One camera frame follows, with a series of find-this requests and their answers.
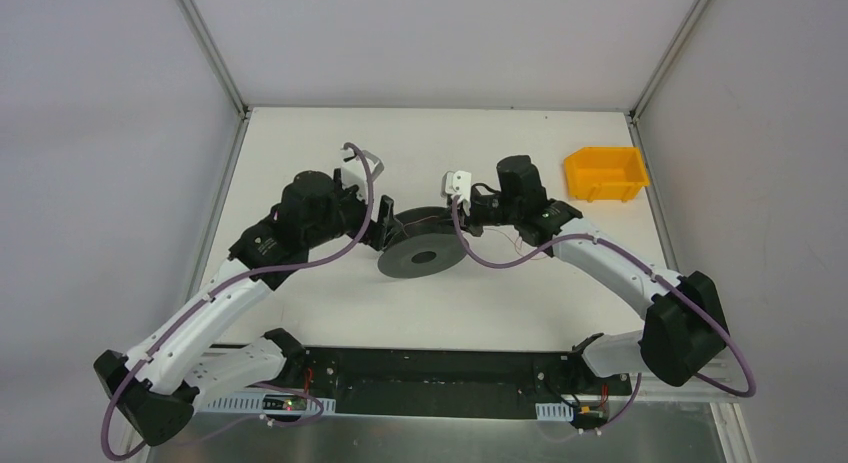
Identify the orange plastic bin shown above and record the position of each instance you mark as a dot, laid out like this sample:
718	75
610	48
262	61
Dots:
605	173

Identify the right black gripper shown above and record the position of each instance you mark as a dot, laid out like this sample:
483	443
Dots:
475	222

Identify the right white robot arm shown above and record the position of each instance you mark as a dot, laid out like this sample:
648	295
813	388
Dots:
684	325

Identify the left white cable duct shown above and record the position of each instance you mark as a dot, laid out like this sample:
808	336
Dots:
270	403

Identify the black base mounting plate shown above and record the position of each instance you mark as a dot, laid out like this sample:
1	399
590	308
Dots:
453	384

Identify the right white cable duct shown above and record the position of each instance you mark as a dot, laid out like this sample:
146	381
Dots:
555	412

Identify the black cable spool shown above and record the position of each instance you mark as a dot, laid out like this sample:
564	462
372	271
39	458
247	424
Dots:
420	242

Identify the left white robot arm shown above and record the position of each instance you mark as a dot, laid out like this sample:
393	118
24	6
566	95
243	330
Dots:
159	384

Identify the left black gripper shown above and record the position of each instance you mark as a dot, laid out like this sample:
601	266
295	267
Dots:
385	228

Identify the white cable duct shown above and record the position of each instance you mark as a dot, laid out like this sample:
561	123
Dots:
555	412
270	403

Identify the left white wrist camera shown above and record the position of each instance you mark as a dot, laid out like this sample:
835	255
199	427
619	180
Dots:
361	168

